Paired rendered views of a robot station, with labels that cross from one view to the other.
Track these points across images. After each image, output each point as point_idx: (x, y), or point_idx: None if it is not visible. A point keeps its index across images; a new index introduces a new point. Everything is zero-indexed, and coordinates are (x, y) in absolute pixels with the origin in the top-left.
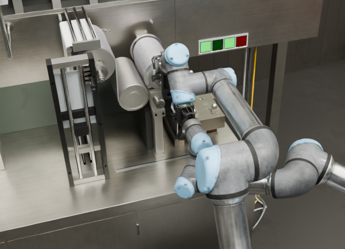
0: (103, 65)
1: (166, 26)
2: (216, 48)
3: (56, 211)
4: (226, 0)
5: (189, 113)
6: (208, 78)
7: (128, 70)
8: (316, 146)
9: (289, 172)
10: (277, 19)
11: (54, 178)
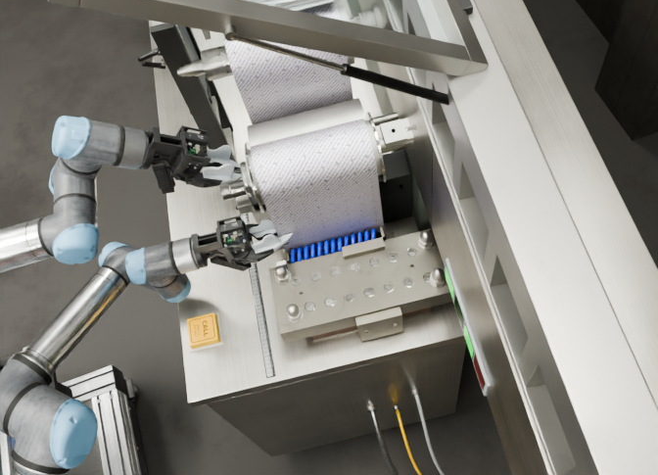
0: (208, 64)
1: (426, 166)
2: (457, 312)
3: (172, 123)
4: (476, 284)
5: (194, 240)
6: (55, 206)
7: (305, 124)
8: (47, 444)
9: (3, 378)
10: (524, 471)
11: (238, 110)
